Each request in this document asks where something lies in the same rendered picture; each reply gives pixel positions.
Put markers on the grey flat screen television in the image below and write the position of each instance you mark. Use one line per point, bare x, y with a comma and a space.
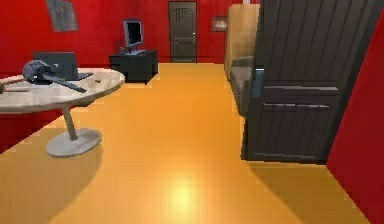
133, 33

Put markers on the tan wooden cupboard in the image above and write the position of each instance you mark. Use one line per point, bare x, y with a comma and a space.
240, 33

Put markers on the small brown object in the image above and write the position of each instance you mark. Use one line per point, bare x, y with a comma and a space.
97, 80

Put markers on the black television stand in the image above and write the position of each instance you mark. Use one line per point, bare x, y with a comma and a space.
135, 66

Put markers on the grey dish brush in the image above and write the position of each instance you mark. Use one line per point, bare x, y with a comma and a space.
40, 73

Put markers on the small brown framed picture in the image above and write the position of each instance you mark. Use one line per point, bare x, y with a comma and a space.
219, 24

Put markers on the grey framed wall picture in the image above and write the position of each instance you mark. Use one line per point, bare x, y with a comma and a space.
62, 15

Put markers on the dark brown open room door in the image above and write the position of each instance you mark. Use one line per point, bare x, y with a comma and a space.
300, 83

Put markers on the dark grey laptop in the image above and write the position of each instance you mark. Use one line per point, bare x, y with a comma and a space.
61, 65

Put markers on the dark brown closed room door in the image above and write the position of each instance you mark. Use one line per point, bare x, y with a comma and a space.
182, 31

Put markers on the round white pedestal table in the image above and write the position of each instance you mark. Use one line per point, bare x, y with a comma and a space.
50, 96

